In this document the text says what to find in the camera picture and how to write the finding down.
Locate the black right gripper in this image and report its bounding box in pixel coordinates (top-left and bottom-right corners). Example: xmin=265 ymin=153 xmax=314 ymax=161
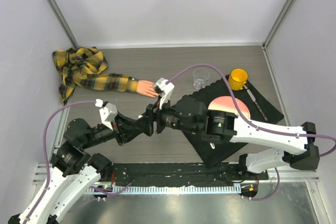
xmin=133 ymin=95 xmax=200 ymax=137

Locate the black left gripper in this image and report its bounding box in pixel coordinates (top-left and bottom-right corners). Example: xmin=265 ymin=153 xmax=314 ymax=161
xmin=81 ymin=110 xmax=142 ymax=148

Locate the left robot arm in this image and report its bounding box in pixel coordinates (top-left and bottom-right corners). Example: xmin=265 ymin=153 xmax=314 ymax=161
xmin=8 ymin=114 xmax=141 ymax=223

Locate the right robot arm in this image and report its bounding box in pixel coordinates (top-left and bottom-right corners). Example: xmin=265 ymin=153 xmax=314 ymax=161
xmin=132 ymin=97 xmax=320 ymax=179

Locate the mannequin hand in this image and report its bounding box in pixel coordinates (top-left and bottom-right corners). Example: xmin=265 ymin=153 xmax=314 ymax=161
xmin=136 ymin=80 xmax=158 ymax=98

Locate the clear plastic cup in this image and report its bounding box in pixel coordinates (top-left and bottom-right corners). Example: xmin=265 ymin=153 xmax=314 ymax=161
xmin=193 ymin=68 xmax=209 ymax=90

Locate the yellow plaid shirt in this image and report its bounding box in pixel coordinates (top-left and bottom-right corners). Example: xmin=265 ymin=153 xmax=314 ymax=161
xmin=52 ymin=47 xmax=139 ymax=104

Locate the pink cream plate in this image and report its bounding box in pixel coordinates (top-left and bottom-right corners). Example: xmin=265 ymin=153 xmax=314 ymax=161
xmin=208 ymin=96 xmax=250 ymax=119

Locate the yellow mug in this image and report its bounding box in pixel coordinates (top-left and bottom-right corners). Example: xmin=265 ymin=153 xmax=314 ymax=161
xmin=228 ymin=68 xmax=248 ymax=91

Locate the silver knife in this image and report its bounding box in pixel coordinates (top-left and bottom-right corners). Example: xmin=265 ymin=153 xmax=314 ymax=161
xmin=244 ymin=85 xmax=268 ymax=122

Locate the black scalloped placemat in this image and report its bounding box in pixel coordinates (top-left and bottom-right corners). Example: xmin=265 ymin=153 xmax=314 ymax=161
xmin=183 ymin=79 xmax=284 ymax=168

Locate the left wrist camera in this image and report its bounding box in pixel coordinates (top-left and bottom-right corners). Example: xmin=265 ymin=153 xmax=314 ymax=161
xmin=95 ymin=99 xmax=118 ymax=131

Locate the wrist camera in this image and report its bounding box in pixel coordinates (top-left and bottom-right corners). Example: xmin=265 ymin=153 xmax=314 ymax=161
xmin=153 ymin=78 xmax=175 ymax=110
xmin=95 ymin=99 xmax=118 ymax=131

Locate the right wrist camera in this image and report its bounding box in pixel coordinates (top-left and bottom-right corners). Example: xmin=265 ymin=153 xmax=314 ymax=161
xmin=153 ymin=78 xmax=175 ymax=110

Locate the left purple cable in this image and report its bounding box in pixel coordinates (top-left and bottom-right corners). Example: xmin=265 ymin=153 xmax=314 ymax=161
xmin=25 ymin=100 xmax=98 ymax=217

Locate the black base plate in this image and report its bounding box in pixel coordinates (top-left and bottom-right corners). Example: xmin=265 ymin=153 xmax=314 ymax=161
xmin=113 ymin=162 xmax=269 ymax=187

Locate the white cable duct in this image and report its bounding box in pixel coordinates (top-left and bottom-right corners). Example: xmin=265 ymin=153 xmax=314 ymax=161
xmin=89 ymin=185 xmax=242 ymax=195

